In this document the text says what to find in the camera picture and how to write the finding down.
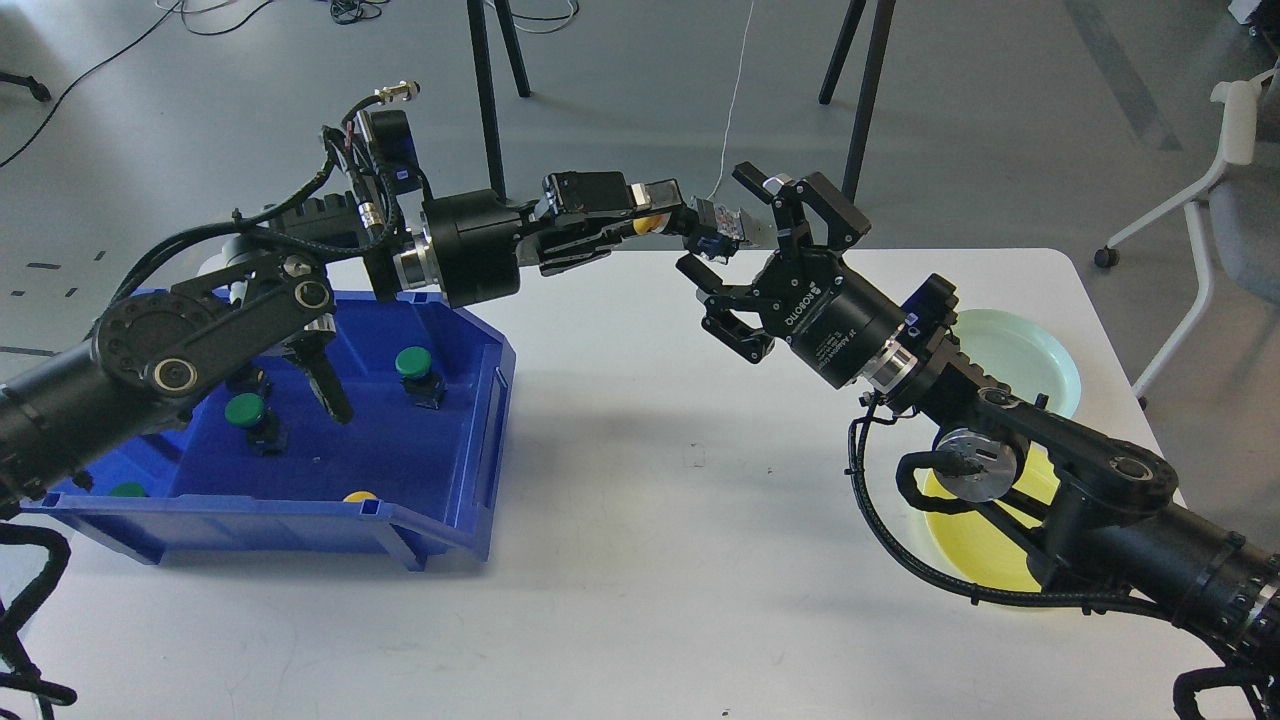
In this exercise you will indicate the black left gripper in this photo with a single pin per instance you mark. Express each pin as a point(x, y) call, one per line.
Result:
point(474, 235)

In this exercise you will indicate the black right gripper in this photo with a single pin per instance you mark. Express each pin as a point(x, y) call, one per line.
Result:
point(835, 320)

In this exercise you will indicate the green push button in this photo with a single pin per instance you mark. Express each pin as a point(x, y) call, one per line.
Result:
point(419, 378)
point(260, 426)

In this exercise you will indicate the yellow push button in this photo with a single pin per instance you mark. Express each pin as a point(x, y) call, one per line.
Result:
point(708, 229)

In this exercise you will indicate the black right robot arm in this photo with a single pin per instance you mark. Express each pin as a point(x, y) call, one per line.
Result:
point(1094, 515)

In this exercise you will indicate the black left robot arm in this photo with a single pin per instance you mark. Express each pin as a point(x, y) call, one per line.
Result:
point(202, 306)

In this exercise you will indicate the light green plate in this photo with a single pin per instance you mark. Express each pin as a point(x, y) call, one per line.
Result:
point(1023, 355)

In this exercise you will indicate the yellow plate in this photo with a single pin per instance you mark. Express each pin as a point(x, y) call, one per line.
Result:
point(980, 552)

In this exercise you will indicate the green button bin corner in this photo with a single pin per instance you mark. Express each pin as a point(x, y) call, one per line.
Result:
point(129, 490)

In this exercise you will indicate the black tripod leg right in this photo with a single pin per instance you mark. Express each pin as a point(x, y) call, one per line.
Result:
point(879, 38)

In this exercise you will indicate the blue plastic bin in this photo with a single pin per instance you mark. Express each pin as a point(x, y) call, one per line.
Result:
point(435, 471)

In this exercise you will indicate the white office chair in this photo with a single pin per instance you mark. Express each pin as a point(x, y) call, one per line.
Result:
point(1233, 207)

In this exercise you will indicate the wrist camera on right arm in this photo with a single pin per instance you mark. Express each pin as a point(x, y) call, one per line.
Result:
point(931, 309)

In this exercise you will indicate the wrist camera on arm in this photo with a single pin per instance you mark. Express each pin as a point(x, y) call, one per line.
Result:
point(387, 138)
point(931, 309)

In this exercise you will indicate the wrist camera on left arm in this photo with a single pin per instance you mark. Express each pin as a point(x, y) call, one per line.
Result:
point(387, 138)

